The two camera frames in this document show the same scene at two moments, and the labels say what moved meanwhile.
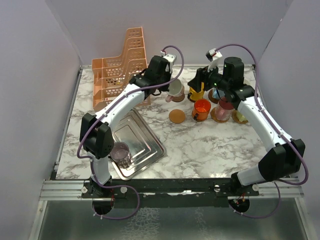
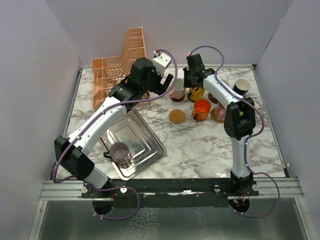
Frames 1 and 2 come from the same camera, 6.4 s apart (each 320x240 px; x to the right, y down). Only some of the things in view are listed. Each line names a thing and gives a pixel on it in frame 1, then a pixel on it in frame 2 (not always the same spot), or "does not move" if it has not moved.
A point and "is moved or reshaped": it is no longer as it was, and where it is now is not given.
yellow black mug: [194, 96] does not move
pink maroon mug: [224, 109] does not move
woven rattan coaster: [213, 116] does not move
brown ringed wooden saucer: [212, 99] does not move
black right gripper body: [212, 79] -> [187, 78]
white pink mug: [176, 89] is moved or reshaped
